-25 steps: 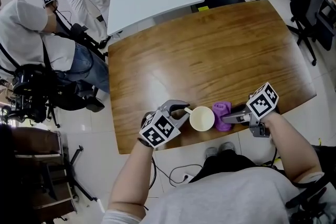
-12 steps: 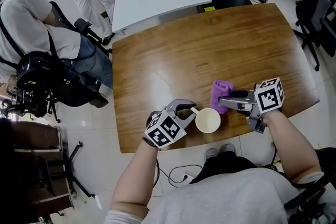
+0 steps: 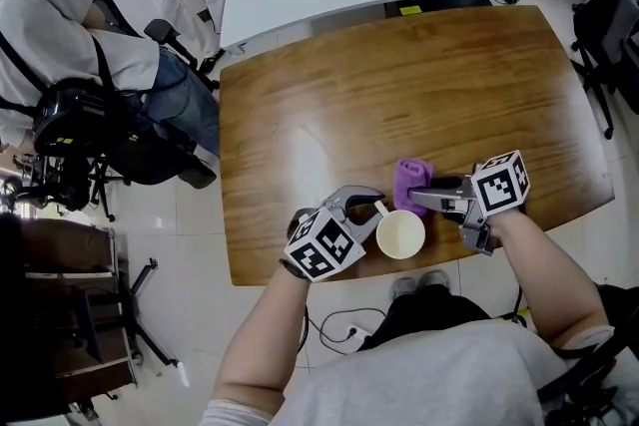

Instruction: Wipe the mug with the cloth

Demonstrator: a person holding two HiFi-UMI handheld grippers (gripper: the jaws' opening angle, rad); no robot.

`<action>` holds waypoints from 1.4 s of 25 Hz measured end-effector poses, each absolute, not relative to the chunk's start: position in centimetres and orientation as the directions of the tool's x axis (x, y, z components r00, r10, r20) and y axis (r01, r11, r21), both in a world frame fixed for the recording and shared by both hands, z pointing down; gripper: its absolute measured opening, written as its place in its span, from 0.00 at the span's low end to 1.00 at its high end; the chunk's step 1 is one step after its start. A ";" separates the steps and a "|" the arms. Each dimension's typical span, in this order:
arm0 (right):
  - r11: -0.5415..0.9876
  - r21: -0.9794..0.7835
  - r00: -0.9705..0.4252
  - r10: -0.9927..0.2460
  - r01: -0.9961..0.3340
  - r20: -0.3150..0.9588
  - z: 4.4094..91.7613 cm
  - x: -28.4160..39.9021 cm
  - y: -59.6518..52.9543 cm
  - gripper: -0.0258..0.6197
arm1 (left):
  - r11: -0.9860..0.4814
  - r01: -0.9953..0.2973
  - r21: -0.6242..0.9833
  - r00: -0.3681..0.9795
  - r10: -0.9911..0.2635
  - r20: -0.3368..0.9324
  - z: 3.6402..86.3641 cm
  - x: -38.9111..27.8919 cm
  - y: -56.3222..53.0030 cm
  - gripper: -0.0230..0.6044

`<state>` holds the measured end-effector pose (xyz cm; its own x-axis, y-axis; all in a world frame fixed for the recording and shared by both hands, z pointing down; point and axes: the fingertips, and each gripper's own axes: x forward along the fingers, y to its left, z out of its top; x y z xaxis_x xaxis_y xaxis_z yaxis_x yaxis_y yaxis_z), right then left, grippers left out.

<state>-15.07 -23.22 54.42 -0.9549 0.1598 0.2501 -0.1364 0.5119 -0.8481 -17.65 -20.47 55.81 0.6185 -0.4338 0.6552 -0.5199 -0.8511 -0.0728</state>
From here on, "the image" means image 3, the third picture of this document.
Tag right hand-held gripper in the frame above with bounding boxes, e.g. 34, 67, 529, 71
407, 150, 532, 257

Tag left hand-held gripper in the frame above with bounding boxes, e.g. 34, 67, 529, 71
284, 185, 386, 283

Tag purple cloth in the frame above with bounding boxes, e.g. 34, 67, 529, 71
392, 158, 436, 218

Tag white mug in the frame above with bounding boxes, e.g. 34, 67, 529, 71
372, 200, 427, 261

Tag person's left forearm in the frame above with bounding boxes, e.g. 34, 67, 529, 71
211, 261, 312, 417

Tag person's right forearm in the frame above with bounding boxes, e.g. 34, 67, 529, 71
489, 208, 616, 351

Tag person's grey shoe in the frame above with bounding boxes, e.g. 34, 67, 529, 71
417, 269, 452, 293
390, 275, 418, 301

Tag person's black trousers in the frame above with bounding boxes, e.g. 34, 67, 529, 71
356, 282, 494, 353

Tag white floor socket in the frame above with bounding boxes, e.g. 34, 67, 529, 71
345, 323, 374, 344

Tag person's grey shirt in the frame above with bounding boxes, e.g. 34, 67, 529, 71
198, 317, 639, 426

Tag black office chair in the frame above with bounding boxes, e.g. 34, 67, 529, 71
570, 0, 639, 142
536, 282, 639, 426
29, 0, 222, 223

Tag black helmet device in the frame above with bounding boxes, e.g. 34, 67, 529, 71
31, 78, 112, 157

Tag brown wooden cabinet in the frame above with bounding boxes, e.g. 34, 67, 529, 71
0, 213, 140, 418

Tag black floor cable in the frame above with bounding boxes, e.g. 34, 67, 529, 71
297, 305, 391, 370

